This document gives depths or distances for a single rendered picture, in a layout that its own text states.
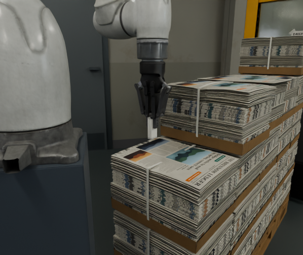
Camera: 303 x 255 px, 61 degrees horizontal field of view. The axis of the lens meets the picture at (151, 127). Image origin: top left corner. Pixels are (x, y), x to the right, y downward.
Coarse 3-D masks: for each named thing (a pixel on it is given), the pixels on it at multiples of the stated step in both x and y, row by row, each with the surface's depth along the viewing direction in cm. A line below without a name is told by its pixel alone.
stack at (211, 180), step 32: (288, 128) 151; (128, 160) 88; (160, 160) 88; (192, 160) 88; (224, 160) 88; (256, 160) 111; (128, 192) 90; (160, 192) 81; (192, 192) 72; (224, 192) 85; (256, 192) 118; (128, 224) 94; (192, 224) 75; (224, 224) 91; (256, 224) 130
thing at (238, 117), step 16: (208, 96) 95; (224, 96) 90; (240, 96) 87; (256, 96) 90; (272, 96) 104; (208, 112) 96; (224, 112) 91; (240, 112) 87; (256, 112) 95; (208, 128) 96; (224, 128) 92; (240, 128) 88; (256, 128) 98
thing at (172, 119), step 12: (168, 84) 106; (180, 84) 104; (192, 84) 106; (204, 84) 107; (168, 96) 107; (180, 96) 103; (192, 96) 99; (168, 108) 108; (180, 108) 104; (192, 108) 101; (168, 120) 109; (180, 120) 105
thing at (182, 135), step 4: (164, 128) 111; (168, 128) 110; (172, 128) 108; (164, 132) 112; (168, 132) 110; (172, 132) 109; (176, 132) 107; (180, 132) 106; (184, 132) 104; (188, 132) 103; (168, 136) 111; (172, 136) 109; (176, 136) 108; (180, 136) 106; (184, 136) 105; (188, 136) 104; (184, 140) 105; (188, 140) 104
